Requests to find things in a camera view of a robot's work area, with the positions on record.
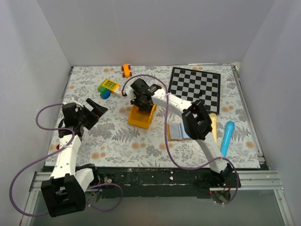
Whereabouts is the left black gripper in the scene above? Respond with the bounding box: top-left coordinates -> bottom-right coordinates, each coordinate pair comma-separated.
77,99 -> 108,129

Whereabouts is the tan leather card holder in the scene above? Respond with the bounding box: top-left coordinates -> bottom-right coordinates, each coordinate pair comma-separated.
166,122 -> 191,141

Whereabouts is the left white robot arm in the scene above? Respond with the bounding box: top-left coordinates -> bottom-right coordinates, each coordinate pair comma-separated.
41,98 -> 108,217

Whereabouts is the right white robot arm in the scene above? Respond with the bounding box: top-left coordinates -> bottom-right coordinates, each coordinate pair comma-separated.
122,78 -> 233,187

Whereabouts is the yellow plastic bin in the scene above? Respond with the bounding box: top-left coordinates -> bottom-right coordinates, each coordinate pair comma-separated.
128,105 -> 157,129

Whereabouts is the yellow green toy block house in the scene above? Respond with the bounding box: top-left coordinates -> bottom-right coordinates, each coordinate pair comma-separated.
97,79 -> 121,99

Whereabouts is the orange toy car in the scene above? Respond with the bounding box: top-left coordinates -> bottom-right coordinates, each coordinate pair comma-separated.
121,64 -> 132,78

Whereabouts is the floral table mat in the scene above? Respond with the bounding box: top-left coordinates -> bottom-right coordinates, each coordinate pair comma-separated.
46,65 -> 259,169

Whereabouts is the black white chessboard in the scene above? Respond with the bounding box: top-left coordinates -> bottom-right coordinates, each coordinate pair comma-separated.
168,67 -> 221,114

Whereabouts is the beige toy microphone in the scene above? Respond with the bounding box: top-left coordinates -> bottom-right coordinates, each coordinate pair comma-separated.
209,113 -> 217,143

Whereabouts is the blue toy microphone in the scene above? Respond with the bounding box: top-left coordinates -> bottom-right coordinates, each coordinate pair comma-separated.
221,121 -> 235,157

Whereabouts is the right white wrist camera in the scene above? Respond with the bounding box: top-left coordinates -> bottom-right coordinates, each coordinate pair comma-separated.
122,86 -> 135,99

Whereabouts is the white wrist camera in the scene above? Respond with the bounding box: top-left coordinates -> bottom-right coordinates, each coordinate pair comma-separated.
71,98 -> 84,108
122,86 -> 135,99

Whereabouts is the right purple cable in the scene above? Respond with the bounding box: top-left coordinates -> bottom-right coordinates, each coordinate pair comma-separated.
122,74 -> 240,205

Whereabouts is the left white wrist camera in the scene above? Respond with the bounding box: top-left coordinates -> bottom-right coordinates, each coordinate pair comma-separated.
71,98 -> 84,108

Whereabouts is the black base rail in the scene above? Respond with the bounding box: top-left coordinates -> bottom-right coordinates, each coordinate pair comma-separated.
92,167 -> 241,199

